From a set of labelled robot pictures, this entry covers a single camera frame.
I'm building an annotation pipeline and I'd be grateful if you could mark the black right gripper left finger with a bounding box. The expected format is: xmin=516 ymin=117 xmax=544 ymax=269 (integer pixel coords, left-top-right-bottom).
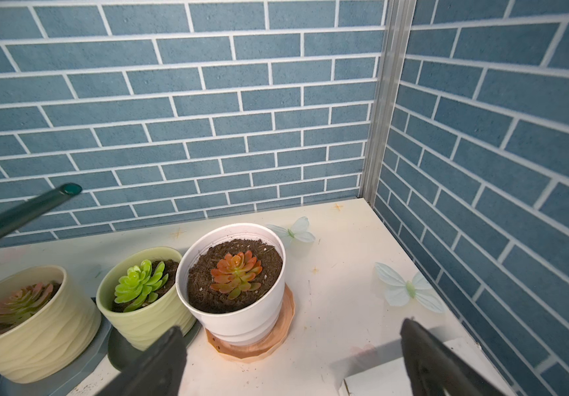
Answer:
xmin=99 ymin=326 xmax=187 ymax=395

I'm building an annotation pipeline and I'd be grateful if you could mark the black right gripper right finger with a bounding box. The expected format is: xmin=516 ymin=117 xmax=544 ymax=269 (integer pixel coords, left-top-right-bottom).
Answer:
xmin=400 ymin=318 xmax=503 ymax=396

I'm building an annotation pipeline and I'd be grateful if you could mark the dark green watering can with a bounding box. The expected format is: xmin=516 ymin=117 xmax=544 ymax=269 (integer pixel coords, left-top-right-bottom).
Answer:
xmin=0 ymin=183 xmax=83 ymax=239

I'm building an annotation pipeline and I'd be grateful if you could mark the bright green succulent plant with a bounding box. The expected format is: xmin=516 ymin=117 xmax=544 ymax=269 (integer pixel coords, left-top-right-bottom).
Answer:
xmin=112 ymin=259 xmax=170 ymax=313

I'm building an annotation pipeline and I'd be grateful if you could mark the red-orange succulent plant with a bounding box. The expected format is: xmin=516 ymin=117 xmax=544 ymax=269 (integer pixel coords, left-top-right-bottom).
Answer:
xmin=210 ymin=250 xmax=263 ymax=300

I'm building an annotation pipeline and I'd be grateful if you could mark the pink-green succulent plant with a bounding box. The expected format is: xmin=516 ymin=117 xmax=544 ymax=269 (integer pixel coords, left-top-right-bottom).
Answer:
xmin=0 ymin=282 xmax=60 ymax=328

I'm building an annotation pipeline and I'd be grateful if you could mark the dark green pot saucer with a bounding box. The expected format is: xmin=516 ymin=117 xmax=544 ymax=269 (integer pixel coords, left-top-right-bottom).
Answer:
xmin=107 ymin=321 xmax=202 ymax=371

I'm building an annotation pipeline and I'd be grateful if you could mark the white flat box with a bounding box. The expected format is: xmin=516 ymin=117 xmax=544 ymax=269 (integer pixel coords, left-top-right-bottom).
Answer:
xmin=338 ymin=338 xmax=515 ymax=395

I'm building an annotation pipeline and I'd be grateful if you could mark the green wavy flower pot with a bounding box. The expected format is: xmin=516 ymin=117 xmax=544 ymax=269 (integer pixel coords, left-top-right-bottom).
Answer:
xmin=96 ymin=247 xmax=196 ymax=351

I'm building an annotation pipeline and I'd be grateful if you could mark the pink pot saucer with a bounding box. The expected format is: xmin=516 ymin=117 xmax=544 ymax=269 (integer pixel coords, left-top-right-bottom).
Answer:
xmin=205 ymin=285 xmax=295 ymax=363

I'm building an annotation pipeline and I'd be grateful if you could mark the large pale butterfly decoration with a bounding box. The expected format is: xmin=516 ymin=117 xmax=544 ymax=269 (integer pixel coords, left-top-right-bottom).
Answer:
xmin=375 ymin=262 xmax=444 ymax=314

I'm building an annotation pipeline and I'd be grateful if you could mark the white plastic flower pot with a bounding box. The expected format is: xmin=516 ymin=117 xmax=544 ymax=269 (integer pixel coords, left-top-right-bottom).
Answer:
xmin=175 ymin=223 xmax=287 ymax=346

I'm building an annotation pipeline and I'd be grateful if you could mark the cream wavy flower pot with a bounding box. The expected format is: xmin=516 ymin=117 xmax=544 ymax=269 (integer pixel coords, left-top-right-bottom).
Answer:
xmin=0 ymin=266 xmax=101 ymax=384

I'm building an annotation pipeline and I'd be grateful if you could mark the grey-blue pot saucer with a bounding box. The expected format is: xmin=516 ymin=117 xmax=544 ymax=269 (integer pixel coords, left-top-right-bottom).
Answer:
xmin=0 ymin=317 xmax=112 ymax=395

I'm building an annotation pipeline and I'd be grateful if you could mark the small pale butterfly decoration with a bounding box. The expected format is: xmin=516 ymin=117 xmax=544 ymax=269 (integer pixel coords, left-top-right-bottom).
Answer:
xmin=266 ymin=216 xmax=316 ymax=246

